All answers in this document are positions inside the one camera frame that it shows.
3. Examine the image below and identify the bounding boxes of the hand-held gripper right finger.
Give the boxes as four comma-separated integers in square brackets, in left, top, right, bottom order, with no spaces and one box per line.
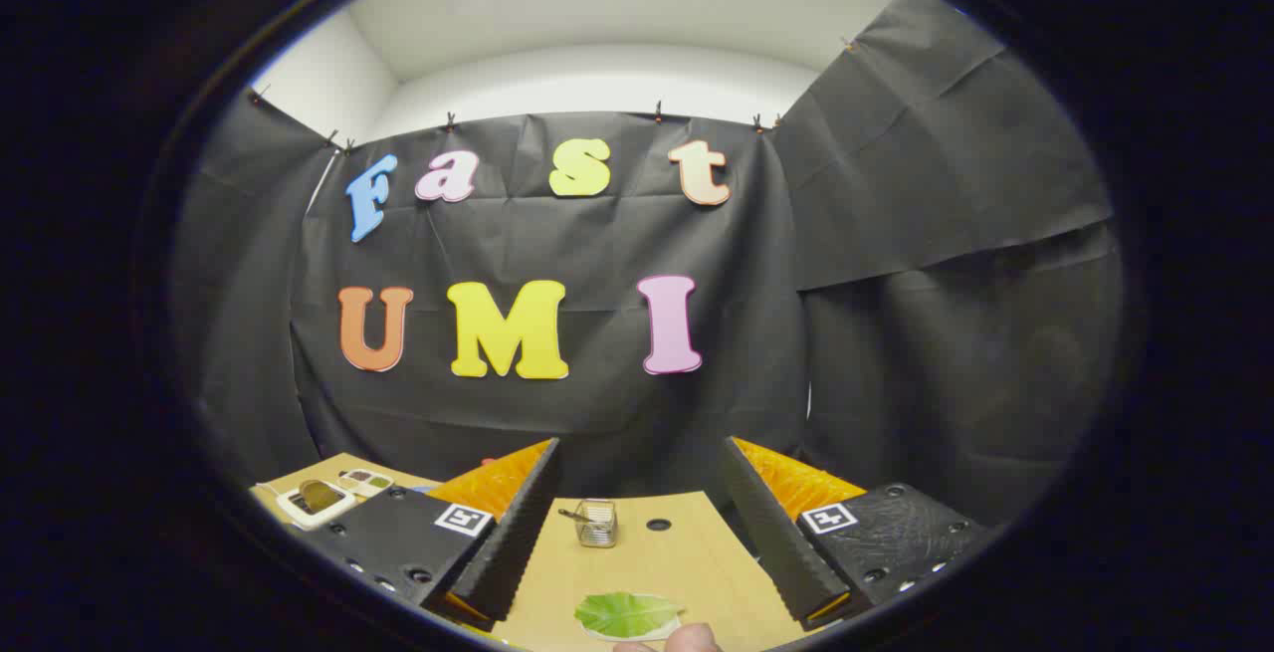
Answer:
[721,436,991,631]

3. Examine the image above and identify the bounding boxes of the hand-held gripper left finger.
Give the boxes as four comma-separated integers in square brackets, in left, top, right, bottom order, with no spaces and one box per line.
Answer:
[296,437,561,633]

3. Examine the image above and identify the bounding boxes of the green lettuce leaf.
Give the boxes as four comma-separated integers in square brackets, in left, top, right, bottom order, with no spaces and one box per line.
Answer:
[574,592,686,638]

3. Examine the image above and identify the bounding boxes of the small white dish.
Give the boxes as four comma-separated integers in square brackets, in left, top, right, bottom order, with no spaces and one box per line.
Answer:
[577,594,688,644]

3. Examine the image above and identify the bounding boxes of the white toaster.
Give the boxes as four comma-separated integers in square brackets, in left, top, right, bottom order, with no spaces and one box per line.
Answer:
[277,478,357,532]

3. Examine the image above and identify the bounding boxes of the metal wire utensil basket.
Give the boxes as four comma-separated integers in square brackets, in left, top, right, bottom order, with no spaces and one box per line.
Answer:
[573,499,620,549]

